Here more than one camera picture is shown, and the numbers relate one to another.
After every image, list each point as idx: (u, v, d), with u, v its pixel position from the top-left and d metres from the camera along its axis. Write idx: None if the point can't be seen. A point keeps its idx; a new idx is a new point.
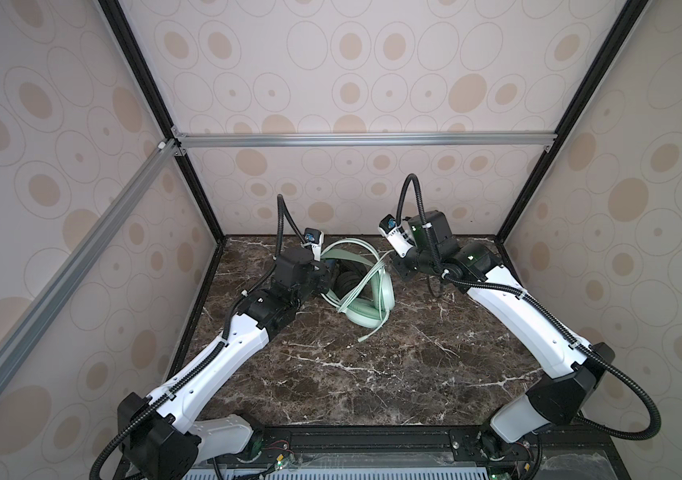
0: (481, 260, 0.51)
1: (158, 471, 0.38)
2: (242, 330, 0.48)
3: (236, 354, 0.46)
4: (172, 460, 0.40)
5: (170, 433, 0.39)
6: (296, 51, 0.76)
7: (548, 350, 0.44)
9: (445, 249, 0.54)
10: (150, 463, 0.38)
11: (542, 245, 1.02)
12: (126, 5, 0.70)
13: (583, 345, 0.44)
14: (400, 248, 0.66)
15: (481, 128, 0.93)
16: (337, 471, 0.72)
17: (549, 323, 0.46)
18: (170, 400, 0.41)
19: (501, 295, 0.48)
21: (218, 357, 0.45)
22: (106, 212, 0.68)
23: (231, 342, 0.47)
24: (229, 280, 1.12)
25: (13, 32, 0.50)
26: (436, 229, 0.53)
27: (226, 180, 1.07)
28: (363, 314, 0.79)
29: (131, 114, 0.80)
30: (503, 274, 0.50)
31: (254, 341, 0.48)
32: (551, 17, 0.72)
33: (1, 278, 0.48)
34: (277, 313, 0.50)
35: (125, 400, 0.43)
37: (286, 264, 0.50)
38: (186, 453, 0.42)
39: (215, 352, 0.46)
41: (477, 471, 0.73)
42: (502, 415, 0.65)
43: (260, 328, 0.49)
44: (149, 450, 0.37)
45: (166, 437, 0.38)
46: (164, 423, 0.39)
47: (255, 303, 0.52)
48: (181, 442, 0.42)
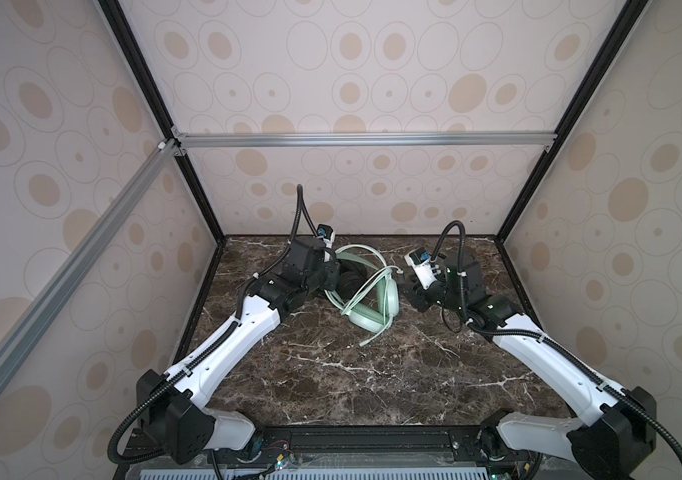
0: (502, 308, 0.56)
1: (178, 445, 0.40)
2: (255, 311, 0.49)
3: (249, 334, 0.47)
4: (190, 435, 0.41)
5: (188, 407, 0.40)
6: (297, 51, 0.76)
7: (575, 392, 0.44)
9: (473, 297, 0.59)
10: (169, 437, 0.39)
11: (542, 245, 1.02)
12: (125, 5, 0.70)
13: (610, 386, 0.44)
14: (426, 279, 0.69)
15: (481, 128, 0.93)
16: (336, 471, 0.72)
17: (574, 365, 0.47)
18: (187, 376, 0.42)
19: (522, 339, 0.51)
21: (233, 336, 0.46)
22: (106, 212, 0.68)
23: (244, 322, 0.47)
24: (229, 280, 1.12)
25: (13, 32, 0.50)
26: (470, 277, 0.57)
27: (226, 180, 1.07)
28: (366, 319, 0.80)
29: (131, 114, 0.80)
30: (522, 322, 0.53)
31: (265, 321, 0.49)
32: (552, 17, 0.72)
33: (1, 277, 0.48)
34: (287, 295, 0.51)
35: (143, 376, 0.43)
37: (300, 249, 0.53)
38: (203, 428, 0.43)
39: (229, 331, 0.46)
41: (477, 471, 0.73)
42: (518, 424, 0.62)
43: (272, 308, 0.49)
44: (168, 424, 0.38)
45: (185, 411, 0.39)
46: (182, 399, 0.40)
47: (267, 285, 0.52)
48: (197, 418, 0.41)
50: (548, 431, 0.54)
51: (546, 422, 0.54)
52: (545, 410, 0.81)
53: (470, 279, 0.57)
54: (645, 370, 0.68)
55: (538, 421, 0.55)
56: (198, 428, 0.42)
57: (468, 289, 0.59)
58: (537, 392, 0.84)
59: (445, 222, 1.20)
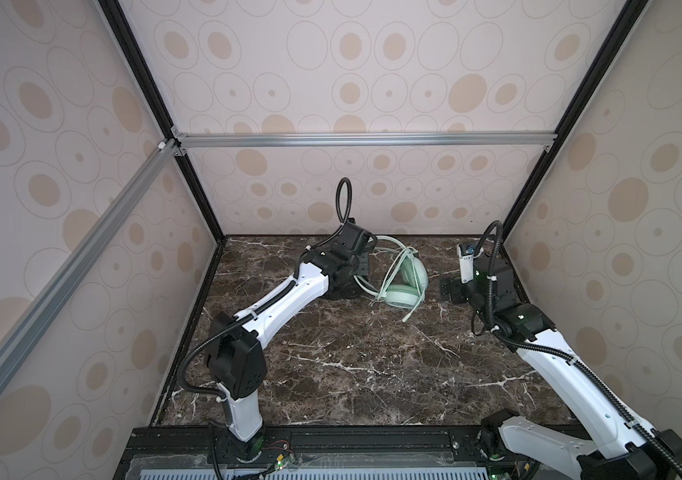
0: (534, 321, 0.52)
1: (240, 380, 0.45)
2: (309, 274, 0.54)
3: (304, 292, 0.52)
4: (251, 371, 0.47)
5: (254, 344, 0.45)
6: (297, 51, 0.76)
7: (599, 424, 0.42)
9: (501, 303, 0.56)
10: (234, 371, 0.46)
11: (542, 245, 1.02)
12: (125, 4, 0.70)
13: (641, 426, 0.41)
14: (466, 274, 0.68)
15: (481, 128, 0.93)
16: (336, 471, 0.72)
17: (603, 396, 0.44)
18: (254, 319, 0.48)
19: (549, 357, 0.48)
21: (291, 292, 0.52)
22: (106, 212, 0.68)
23: (300, 282, 0.53)
24: (229, 280, 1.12)
25: (13, 32, 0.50)
26: (500, 282, 0.54)
27: (226, 180, 1.07)
28: (400, 293, 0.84)
29: (131, 114, 0.80)
30: (554, 338, 0.50)
31: (318, 285, 0.54)
32: (551, 17, 0.72)
33: (1, 277, 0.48)
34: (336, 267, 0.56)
35: (216, 316, 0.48)
37: (352, 230, 0.61)
38: (260, 368, 0.48)
39: (288, 288, 0.52)
41: (477, 471, 0.73)
42: (523, 431, 0.61)
43: (323, 275, 0.55)
44: (237, 357, 0.44)
45: (252, 347, 0.44)
46: (248, 337, 0.46)
47: (319, 257, 0.57)
48: (259, 357, 0.46)
50: (555, 447, 0.53)
51: (556, 436, 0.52)
52: (545, 410, 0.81)
53: (500, 284, 0.54)
54: (645, 370, 0.68)
55: (547, 433, 0.58)
56: (256, 369, 0.48)
57: (497, 295, 0.56)
58: (537, 392, 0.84)
59: (445, 222, 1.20)
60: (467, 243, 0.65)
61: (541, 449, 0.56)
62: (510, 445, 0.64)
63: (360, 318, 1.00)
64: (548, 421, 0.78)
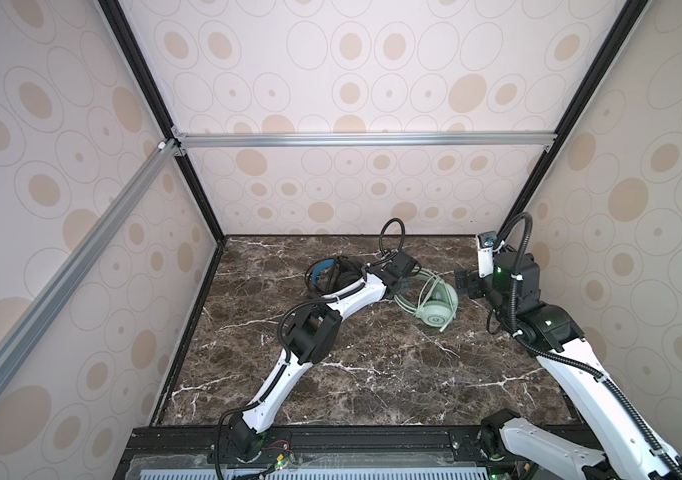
0: (561, 329, 0.47)
1: (316, 347, 0.60)
2: (374, 280, 0.70)
3: (369, 293, 0.68)
4: (328, 341, 0.61)
5: (338, 320, 0.58)
6: (297, 51, 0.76)
7: (622, 447, 0.40)
9: (524, 305, 0.50)
10: (317, 339, 0.60)
11: (543, 245, 1.02)
12: (125, 5, 0.70)
13: (668, 454, 0.39)
14: (485, 268, 0.62)
15: (481, 128, 0.93)
16: (337, 471, 0.72)
17: (629, 418, 0.41)
18: (337, 302, 0.62)
19: (576, 372, 0.44)
21: (360, 291, 0.66)
22: (107, 212, 0.68)
23: (368, 283, 0.68)
24: (230, 280, 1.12)
25: (14, 32, 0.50)
26: (524, 282, 0.49)
27: (226, 180, 1.07)
28: (436, 305, 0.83)
29: (131, 114, 0.80)
30: (581, 348, 0.46)
31: (379, 291, 0.71)
32: (551, 18, 0.72)
33: (1, 277, 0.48)
34: (392, 282, 0.73)
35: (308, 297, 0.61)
37: (405, 255, 0.78)
38: (330, 342, 0.62)
39: (359, 288, 0.67)
41: (477, 471, 0.73)
42: (525, 435, 0.61)
43: (383, 284, 0.70)
44: (322, 327, 0.59)
45: (336, 321, 0.58)
46: (335, 313, 0.59)
47: (378, 271, 0.73)
48: (336, 333, 0.61)
50: (558, 454, 0.53)
51: (560, 443, 0.56)
52: (545, 410, 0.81)
53: (525, 284, 0.49)
54: (645, 370, 0.68)
55: (550, 438, 0.58)
56: (327, 343, 0.61)
57: (520, 295, 0.50)
58: (537, 392, 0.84)
59: (445, 222, 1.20)
60: (486, 235, 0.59)
61: (543, 453, 0.55)
62: (511, 445, 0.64)
63: (360, 318, 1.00)
64: (547, 421, 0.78)
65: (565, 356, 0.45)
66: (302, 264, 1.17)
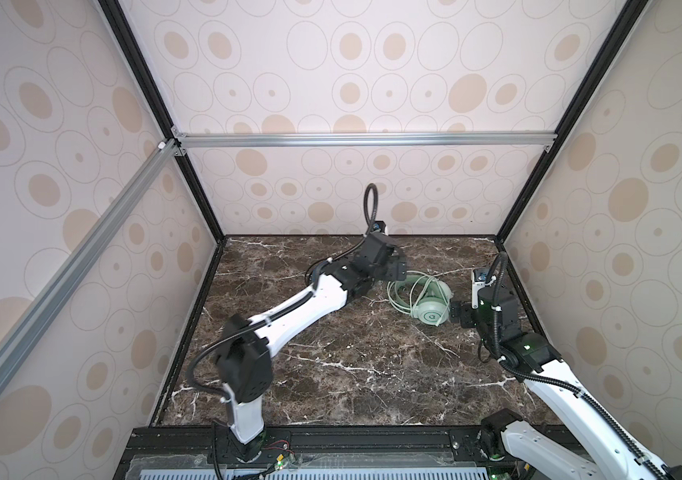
0: (539, 352, 0.53)
1: (242, 387, 0.46)
2: (328, 287, 0.54)
3: (319, 307, 0.53)
4: (256, 379, 0.47)
5: (264, 351, 0.44)
6: (297, 51, 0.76)
7: (610, 460, 0.42)
9: (507, 333, 0.57)
10: (240, 377, 0.46)
11: (542, 245, 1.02)
12: (125, 5, 0.70)
13: (651, 460, 0.41)
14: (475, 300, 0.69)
15: (481, 128, 0.93)
16: (336, 471, 0.72)
17: (610, 429, 0.44)
18: (267, 326, 0.47)
19: (557, 390, 0.49)
21: (305, 305, 0.51)
22: (106, 212, 0.68)
23: (317, 293, 0.53)
24: (230, 280, 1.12)
25: (13, 31, 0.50)
26: (505, 312, 0.55)
27: (226, 180, 1.07)
28: (426, 300, 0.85)
29: (131, 114, 0.80)
30: (560, 368, 0.51)
31: (336, 302, 0.55)
32: (552, 17, 0.72)
33: (1, 278, 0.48)
34: (356, 283, 0.56)
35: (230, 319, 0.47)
37: (376, 241, 0.58)
38: (264, 377, 0.48)
39: (302, 300, 0.52)
41: (477, 471, 0.73)
42: (531, 444, 0.60)
43: (343, 290, 0.54)
44: (244, 364, 0.45)
45: (261, 354, 0.44)
46: (260, 343, 0.45)
47: (339, 270, 0.57)
48: (265, 365, 0.46)
50: (564, 467, 0.53)
51: (565, 455, 0.55)
52: (545, 410, 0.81)
53: (505, 314, 0.55)
54: (645, 370, 0.68)
55: (554, 448, 0.57)
56: (258, 379, 0.47)
57: (502, 325, 0.57)
58: None
59: (445, 222, 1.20)
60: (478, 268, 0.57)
61: (550, 465, 0.55)
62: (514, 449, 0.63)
63: (361, 318, 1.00)
64: (547, 421, 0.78)
65: (545, 375, 0.50)
66: (302, 264, 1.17)
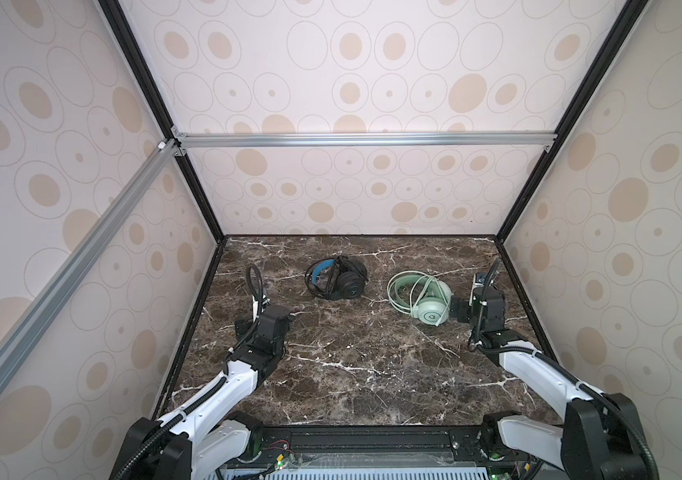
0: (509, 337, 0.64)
1: None
2: (239, 369, 0.57)
3: (235, 390, 0.53)
4: None
5: (185, 447, 0.41)
6: (297, 51, 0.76)
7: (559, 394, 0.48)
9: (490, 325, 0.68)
10: None
11: (542, 246, 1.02)
12: (126, 5, 0.70)
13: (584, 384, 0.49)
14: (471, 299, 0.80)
15: (481, 128, 0.93)
16: (337, 470, 0.72)
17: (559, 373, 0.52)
18: (182, 422, 0.45)
19: (518, 355, 0.58)
21: (219, 391, 0.51)
22: (106, 212, 0.68)
23: (231, 378, 0.54)
24: (229, 280, 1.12)
25: (13, 31, 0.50)
26: (490, 308, 0.67)
27: (226, 180, 1.07)
28: (427, 300, 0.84)
29: (131, 114, 0.80)
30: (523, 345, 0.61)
31: (249, 380, 0.56)
32: (551, 17, 0.72)
33: (0, 277, 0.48)
34: (265, 364, 0.60)
35: (134, 425, 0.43)
37: (269, 319, 0.63)
38: None
39: (217, 386, 0.52)
41: (477, 471, 0.73)
42: (520, 424, 0.62)
43: (252, 370, 0.57)
44: (161, 471, 0.40)
45: (183, 451, 0.41)
46: (177, 440, 0.42)
47: (246, 355, 0.61)
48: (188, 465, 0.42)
50: (545, 436, 0.54)
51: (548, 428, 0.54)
52: (545, 410, 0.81)
53: (490, 309, 0.67)
54: (645, 370, 0.68)
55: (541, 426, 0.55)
56: None
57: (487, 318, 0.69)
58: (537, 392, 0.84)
59: (445, 222, 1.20)
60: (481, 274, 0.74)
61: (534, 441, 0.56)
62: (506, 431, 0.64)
63: (360, 318, 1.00)
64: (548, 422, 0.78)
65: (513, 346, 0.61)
66: (302, 264, 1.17)
